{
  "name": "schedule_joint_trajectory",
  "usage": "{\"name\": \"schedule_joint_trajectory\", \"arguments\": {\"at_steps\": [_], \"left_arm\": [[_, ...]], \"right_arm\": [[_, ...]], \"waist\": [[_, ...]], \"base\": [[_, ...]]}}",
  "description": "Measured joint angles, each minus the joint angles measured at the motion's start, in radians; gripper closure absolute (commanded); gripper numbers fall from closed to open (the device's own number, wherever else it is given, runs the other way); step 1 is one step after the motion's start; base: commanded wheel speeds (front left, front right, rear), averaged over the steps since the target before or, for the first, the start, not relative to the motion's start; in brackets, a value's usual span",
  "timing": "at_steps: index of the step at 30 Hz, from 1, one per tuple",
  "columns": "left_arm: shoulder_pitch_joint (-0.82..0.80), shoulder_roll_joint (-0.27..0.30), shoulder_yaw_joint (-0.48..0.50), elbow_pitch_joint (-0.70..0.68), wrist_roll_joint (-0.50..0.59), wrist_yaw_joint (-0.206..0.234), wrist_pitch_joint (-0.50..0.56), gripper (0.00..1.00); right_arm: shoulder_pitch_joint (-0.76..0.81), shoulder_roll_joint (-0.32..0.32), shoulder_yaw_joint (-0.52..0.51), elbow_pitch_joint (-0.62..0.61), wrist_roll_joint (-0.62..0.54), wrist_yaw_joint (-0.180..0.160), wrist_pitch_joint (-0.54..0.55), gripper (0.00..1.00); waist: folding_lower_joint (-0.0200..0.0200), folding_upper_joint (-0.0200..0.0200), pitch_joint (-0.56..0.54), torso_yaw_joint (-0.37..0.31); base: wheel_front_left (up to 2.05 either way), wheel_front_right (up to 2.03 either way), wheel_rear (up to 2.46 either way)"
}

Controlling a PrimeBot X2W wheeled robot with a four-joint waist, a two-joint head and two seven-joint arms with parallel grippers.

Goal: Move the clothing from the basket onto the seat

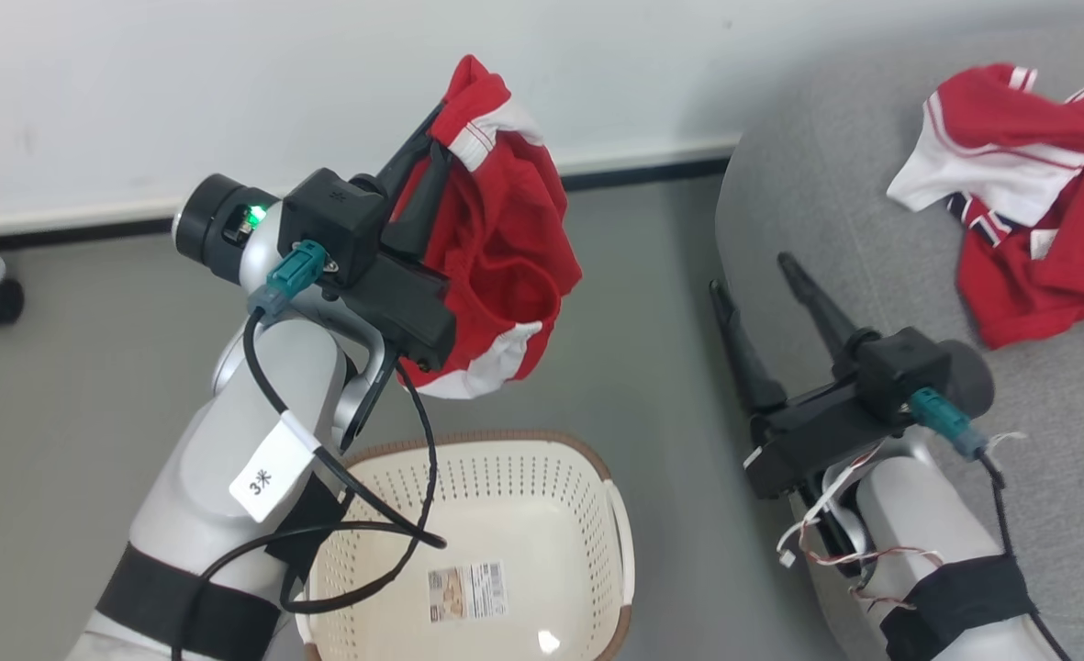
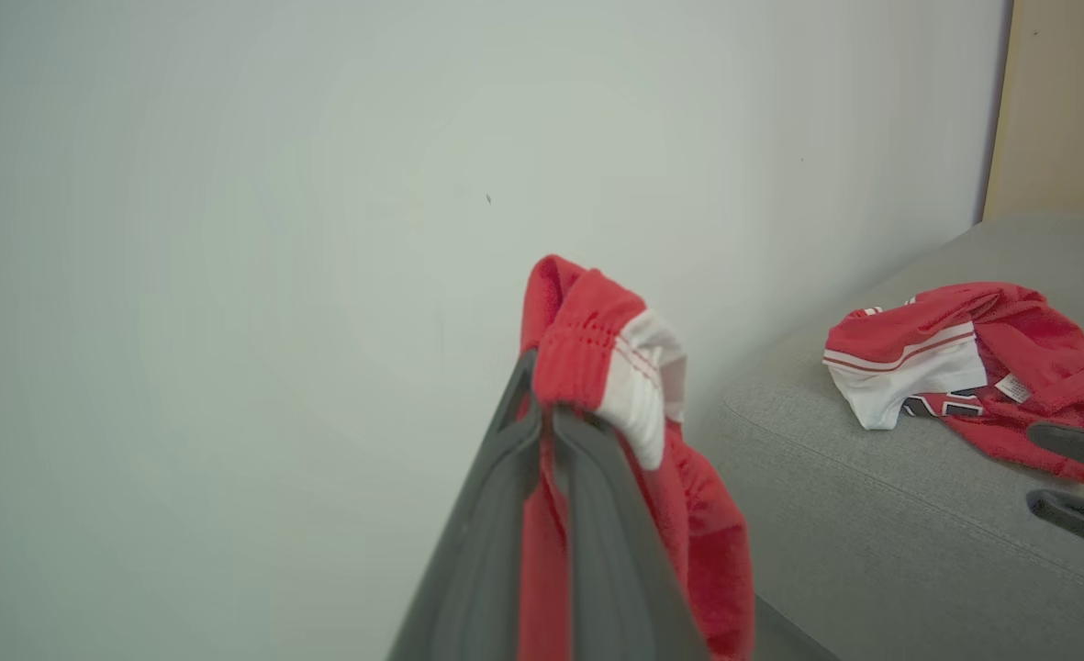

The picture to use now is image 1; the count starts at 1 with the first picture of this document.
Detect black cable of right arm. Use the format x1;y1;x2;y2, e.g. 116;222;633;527
978;448;1073;661

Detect printed sticker in basket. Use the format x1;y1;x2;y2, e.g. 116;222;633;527
426;561;509;626

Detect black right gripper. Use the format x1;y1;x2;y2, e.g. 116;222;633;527
708;252;911;501

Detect white and black baseboard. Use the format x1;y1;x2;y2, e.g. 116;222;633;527
0;136;744;258

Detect cream perforated laundry basket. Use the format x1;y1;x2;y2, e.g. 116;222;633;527
296;430;636;661

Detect teal cable connector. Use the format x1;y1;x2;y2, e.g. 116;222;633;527
907;387;989;461
247;240;328;324

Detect thin black looping cable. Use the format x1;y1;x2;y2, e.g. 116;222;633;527
170;361;440;661

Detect black cable with white tag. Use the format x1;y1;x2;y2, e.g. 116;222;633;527
241;308;449;552

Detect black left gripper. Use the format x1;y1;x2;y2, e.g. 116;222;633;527
333;101;458;372

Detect red white striped jersey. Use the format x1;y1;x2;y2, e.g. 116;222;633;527
887;62;1084;351

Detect red shorts with white trim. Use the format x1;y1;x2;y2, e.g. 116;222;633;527
393;54;585;401

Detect thin white and red wires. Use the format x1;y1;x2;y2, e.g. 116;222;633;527
776;430;1031;614

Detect grey fabric sofa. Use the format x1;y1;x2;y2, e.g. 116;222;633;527
714;26;1084;661

